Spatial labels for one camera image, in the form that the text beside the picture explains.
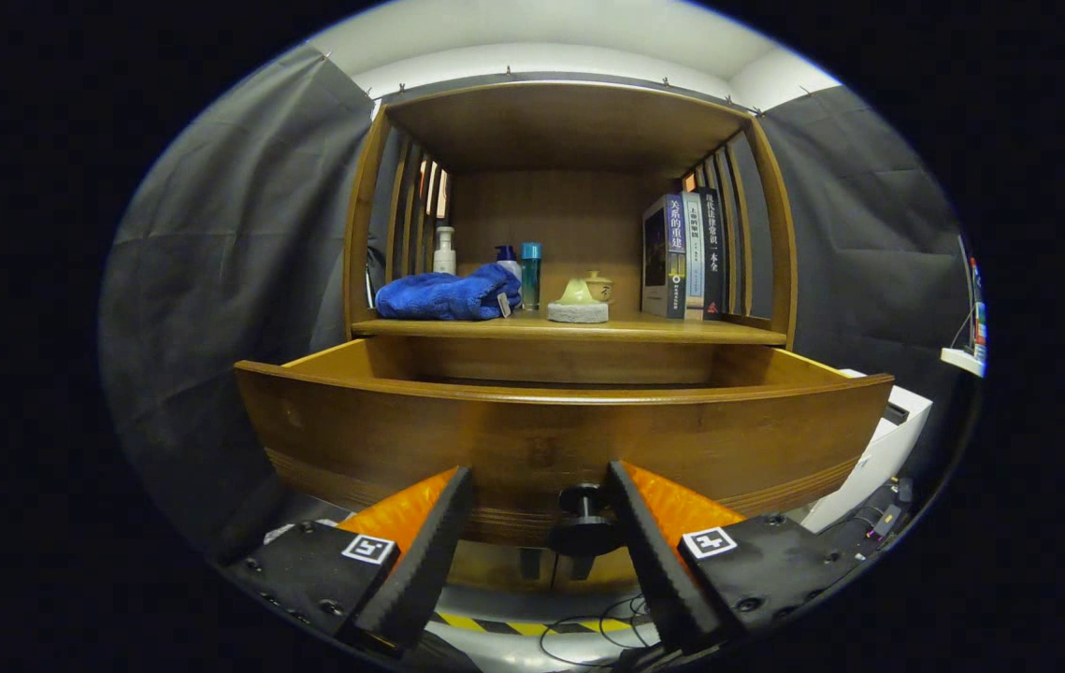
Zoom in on pale blue book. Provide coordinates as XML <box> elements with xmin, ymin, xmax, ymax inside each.
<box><xmin>682</xmin><ymin>192</ymin><xmax>708</xmax><ymax>320</ymax></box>

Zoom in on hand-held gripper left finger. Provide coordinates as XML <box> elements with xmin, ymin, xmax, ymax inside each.
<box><xmin>219</xmin><ymin>465</ymin><xmax>475</xmax><ymax>655</ymax></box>

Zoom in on dark blue book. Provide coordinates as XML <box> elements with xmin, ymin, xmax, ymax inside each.
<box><xmin>641</xmin><ymin>194</ymin><xmax>688</xmax><ymax>321</ymax></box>

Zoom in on blue towel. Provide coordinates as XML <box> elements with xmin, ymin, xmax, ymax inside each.
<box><xmin>375</xmin><ymin>263</ymin><xmax>524</xmax><ymax>322</ymax></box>

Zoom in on wide wooden cabinet door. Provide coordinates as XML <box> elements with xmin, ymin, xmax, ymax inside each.
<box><xmin>551</xmin><ymin>551</ymin><xmax>638</xmax><ymax>594</ymax></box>

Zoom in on narrow wooden cabinet door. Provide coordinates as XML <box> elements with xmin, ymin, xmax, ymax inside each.
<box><xmin>448</xmin><ymin>540</ymin><xmax>554</xmax><ymax>594</ymax></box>

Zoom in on wooden countertop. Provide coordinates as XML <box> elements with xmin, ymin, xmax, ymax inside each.
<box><xmin>352</xmin><ymin>308</ymin><xmax>787</xmax><ymax>347</ymax></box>

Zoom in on white box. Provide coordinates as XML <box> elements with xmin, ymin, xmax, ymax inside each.
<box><xmin>799</xmin><ymin>369</ymin><xmax>933</xmax><ymax>534</ymax></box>

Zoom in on wooden cabinet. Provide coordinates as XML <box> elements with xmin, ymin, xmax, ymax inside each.
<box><xmin>343</xmin><ymin>79</ymin><xmax>799</xmax><ymax>599</ymax></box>

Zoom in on black backdrop cloth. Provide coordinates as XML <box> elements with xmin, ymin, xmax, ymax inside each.
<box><xmin>97</xmin><ymin>42</ymin><xmax>977</xmax><ymax>552</ymax></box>

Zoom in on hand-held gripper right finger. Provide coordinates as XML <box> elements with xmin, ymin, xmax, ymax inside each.
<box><xmin>605</xmin><ymin>460</ymin><xmax>862</xmax><ymax>655</ymax></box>

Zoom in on wooden drawer with black knob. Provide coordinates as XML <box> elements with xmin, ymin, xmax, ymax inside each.
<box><xmin>233</xmin><ymin>336</ymin><xmax>896</xmax><ymax>559</ymax></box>

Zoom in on black book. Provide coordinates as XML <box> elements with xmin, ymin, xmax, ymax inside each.
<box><xmin>696</xmin><ymin>187</ymin><xmax>730</xmax><ymax>321</ymax></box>

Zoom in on black floor cables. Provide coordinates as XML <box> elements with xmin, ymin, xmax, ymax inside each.
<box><xmin>540</xmin><ymin>594</ymin><xmax>675</xmax><ymax>667</ymax></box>

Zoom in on yellow black floor tape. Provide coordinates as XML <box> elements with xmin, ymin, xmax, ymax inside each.
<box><xmin>434</xmin><ymin>611</ymin><xmax>636</xmax><ymax>637</ymax></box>

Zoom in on teal bottle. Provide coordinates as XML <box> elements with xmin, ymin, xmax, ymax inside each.
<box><xmin>520</xmin><ymin>242</ymin><xmax>542</xmax><ymax>311</ymax></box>

